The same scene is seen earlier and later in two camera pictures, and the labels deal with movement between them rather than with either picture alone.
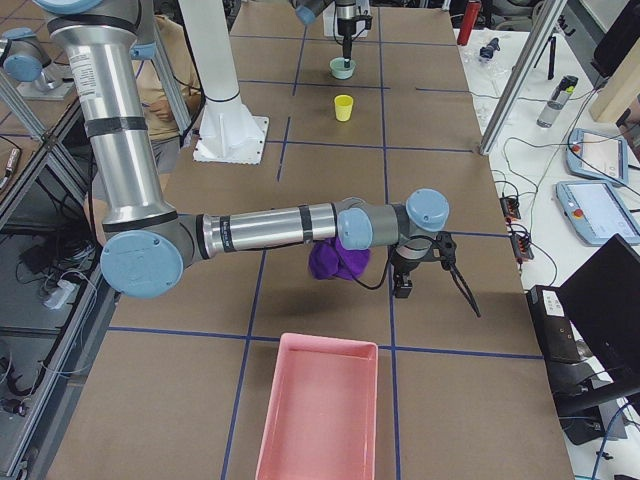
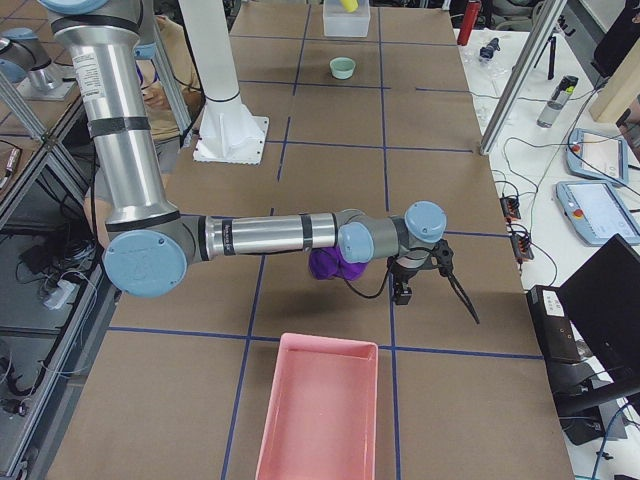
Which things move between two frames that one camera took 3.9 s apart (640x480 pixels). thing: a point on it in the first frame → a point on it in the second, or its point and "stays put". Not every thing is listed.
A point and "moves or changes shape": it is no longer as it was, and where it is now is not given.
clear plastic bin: [362, 6] stays put
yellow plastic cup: [343, 107] moves or changes shape
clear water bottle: [557, 101] stays put
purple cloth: [327, 260] stays put
